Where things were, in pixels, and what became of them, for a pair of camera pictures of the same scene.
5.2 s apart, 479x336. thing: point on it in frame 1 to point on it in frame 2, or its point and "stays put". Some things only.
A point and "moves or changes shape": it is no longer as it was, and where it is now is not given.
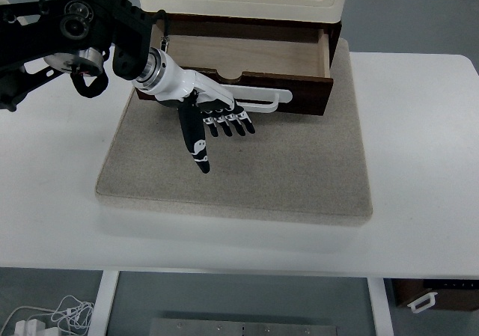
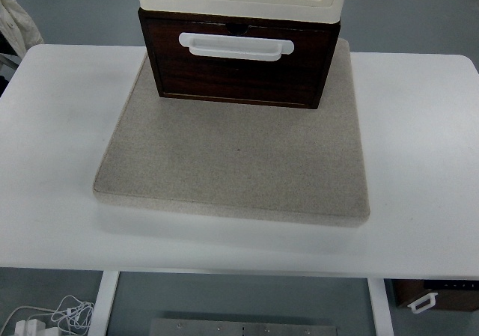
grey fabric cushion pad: (297, 167) stays put
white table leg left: (103, 303) stays put
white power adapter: (32, 327) stays put
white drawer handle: (279, 96) to (236, 46)
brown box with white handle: (450, 294) stays put
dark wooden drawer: (290, 55) moves or changes shape
